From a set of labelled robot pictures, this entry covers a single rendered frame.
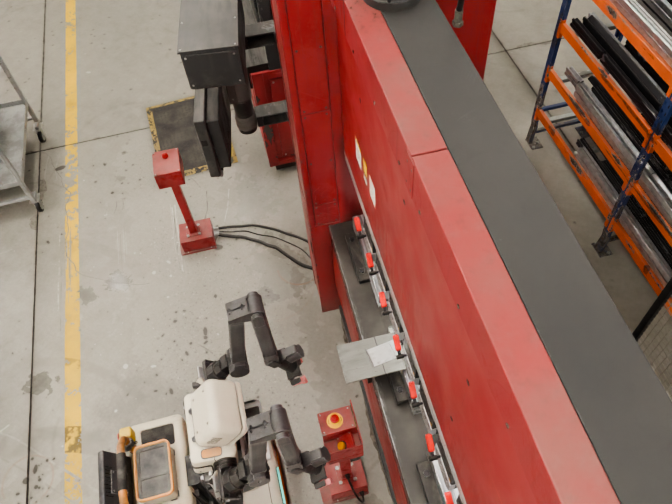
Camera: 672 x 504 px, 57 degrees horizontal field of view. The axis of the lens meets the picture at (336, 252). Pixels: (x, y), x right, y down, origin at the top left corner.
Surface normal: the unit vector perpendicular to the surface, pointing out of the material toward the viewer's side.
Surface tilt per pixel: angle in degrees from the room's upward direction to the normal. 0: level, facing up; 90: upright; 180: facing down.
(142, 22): 0
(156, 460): 0
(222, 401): 42
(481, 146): 0
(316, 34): 90
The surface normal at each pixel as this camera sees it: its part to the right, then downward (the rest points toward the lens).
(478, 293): -0.06, -0.58
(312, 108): 0.23, 0.78
